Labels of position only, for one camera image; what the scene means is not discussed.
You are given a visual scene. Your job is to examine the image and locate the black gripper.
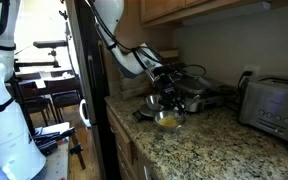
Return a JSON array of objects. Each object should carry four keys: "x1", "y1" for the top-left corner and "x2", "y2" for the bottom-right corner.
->
[{"x1": 145, "y1": 64, "x2": 187, "y2": 114}]

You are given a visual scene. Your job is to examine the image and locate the empty steel bowl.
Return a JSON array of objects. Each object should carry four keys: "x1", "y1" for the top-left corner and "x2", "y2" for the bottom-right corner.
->
[{"x1": 145, "y1": 94, "x2": 165, "y2": 112}]

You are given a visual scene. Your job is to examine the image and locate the steel bowl with yellow grains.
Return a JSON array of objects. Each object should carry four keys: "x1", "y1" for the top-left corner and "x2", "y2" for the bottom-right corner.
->
[{"x1": 153, "y1": 110, "x2": 187, "y2": 132}]

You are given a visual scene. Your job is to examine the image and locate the stainless steel panini grill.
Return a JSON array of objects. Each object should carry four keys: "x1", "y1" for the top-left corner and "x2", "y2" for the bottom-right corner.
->
[{"x1": 175, "y1": 75, "x2": 227, "y2": 113}]

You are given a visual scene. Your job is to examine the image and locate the round digital kitchen scale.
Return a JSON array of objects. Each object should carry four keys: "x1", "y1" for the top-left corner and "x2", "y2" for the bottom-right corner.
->
[{"x1": 132, "y1": 104, "x2": 159, "y2": 122}]

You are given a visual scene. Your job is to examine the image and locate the wooden base cabinet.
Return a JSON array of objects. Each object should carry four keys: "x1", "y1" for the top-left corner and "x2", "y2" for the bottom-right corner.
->
[{"x1": 105, "y1": 102, "x2": 140, "y2": 180}]

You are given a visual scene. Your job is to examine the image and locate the stainless steel dishwasher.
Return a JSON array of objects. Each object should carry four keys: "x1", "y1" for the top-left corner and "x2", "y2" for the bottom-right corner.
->
[{"x1": 136, "y1": 155, "x2": 160, "y2": 180}]

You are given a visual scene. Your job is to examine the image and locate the black refrigerator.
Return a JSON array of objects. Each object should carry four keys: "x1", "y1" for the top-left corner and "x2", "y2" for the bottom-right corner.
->
[{"x1": 65, "y1": 0, "x2": 114, "y2": 180}]

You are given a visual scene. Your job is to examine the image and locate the stainless steel toaster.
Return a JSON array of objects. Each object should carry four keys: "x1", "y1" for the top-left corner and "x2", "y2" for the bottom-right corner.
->
[{"x1": 237, "y1": 76, "x2": 288, "y2": 152}]

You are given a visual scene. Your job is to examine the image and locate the black orange clamp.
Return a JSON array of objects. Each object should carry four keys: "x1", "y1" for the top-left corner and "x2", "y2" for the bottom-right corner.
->
[{"x1": 69, "y1": 133, "x2": 87, "y2": 171}]

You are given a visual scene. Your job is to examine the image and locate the dark dining chair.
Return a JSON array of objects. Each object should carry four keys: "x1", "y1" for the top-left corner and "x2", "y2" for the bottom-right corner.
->
[
  {"x1": 43, "y1": 77, "x2": 82, "y2": 123},
  {"x1": 18, "y1": 79, "x2": 52, "y2": 128}
]

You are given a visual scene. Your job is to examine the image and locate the black hand tools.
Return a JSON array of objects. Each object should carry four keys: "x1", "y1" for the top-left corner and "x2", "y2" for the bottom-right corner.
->
[{"x1": 33, "y1": 127, "x2": 77, "y2": 157}]

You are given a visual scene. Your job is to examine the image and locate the white robot cart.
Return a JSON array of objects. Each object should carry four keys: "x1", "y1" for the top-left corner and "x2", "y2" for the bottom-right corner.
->
[{"x1": 30, "y1": 121, "x2": 87, "y2": 180}]

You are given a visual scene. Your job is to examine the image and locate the wooden wall cabinet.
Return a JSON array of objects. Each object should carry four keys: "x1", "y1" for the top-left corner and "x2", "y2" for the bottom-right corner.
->
[{"x1": 138, "y1": 0, "x2": 272, "y2": 28}]

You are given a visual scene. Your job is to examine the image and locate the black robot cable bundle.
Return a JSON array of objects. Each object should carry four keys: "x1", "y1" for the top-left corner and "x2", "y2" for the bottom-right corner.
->
[{"x1": 83, "y1": 0, "x2": 208, "y2": 80}]

